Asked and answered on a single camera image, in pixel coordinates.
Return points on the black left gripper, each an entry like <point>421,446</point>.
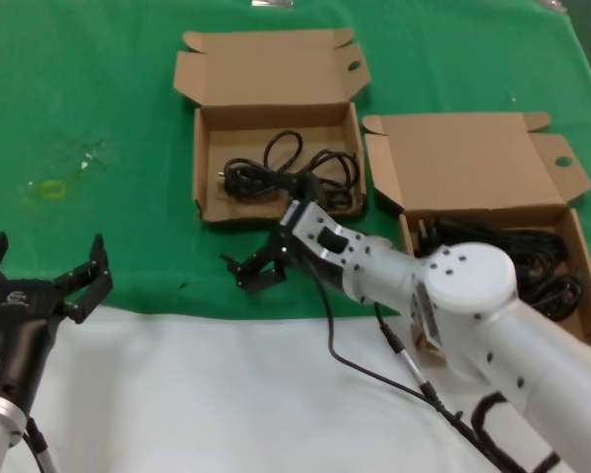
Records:
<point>22,320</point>

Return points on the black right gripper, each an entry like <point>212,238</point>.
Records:
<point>325,283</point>

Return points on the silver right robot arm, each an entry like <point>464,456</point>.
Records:
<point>522,335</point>

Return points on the cardboard box with torn rim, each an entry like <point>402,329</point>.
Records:
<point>276,74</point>

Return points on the white paper scrap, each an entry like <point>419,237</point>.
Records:
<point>84,165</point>

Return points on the green table cloth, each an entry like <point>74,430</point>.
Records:
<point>103,98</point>

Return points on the silvery metal object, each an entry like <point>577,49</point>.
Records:
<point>554,5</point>

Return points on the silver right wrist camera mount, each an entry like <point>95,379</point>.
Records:
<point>310,226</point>

